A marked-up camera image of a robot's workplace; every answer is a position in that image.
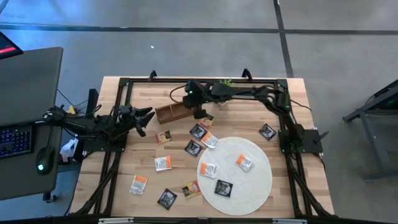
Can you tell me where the black foil tea packet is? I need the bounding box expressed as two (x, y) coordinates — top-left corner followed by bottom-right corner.
(259, 123), (277, 141)
(184, 139), (204, 157)
(213, 179), (234, 198)
(157, 188), (178, 211)
(189, 123), (208, 141)

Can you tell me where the white round woven placemat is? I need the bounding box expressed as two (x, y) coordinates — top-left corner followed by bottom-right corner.
(197, 136), (274, 217)

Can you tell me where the black aluminium table frame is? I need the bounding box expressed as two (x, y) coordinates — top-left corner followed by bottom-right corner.
(70, 77), (335, 218)

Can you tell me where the grey office desk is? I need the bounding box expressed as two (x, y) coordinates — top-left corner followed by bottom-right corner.
(0, 46), (64, 202)

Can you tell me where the brown wooden organizer box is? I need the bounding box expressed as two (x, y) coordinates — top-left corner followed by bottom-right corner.
(154, 101), (203, 125)

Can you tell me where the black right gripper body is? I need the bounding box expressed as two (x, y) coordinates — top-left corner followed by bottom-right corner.
(182, 80), (206, 110)

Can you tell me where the black monitor with red stripe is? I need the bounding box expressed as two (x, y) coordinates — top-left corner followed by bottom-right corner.
(0, 30), (24, 60)

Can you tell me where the white orange tea packet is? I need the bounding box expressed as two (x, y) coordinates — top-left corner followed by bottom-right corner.
(154, 156), (173, 172)
(235, 154), (255, 172)
(199, 161), (218, 179)
(200, 132), (221, 149)
(129, 174), (149, 195)

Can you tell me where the black backlit keyboard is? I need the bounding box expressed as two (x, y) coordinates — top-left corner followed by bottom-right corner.
(0, 124), (34, 160)

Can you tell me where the yellow fruit tea packet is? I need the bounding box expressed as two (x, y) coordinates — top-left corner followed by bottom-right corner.
(198, 117), (215, 131)
(182, 180), (202, 199)
(155, 130), (172, 146)

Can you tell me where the black computer mouse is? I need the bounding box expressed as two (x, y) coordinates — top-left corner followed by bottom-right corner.
(35, 146), (55, 175)

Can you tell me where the black upright post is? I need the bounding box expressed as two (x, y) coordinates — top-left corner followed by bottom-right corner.
(85, 88), (100, 116)

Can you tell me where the white frame bracket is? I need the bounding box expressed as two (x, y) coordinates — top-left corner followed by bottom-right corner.
(272, 218), (308, 224)
(98, 217), (134, 224)

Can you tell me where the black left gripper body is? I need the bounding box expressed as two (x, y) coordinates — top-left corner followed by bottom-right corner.
(113, 104), (146, 138)

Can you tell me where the grey metal table stand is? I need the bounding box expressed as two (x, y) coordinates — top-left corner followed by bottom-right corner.
(343, 79), (398, 182)

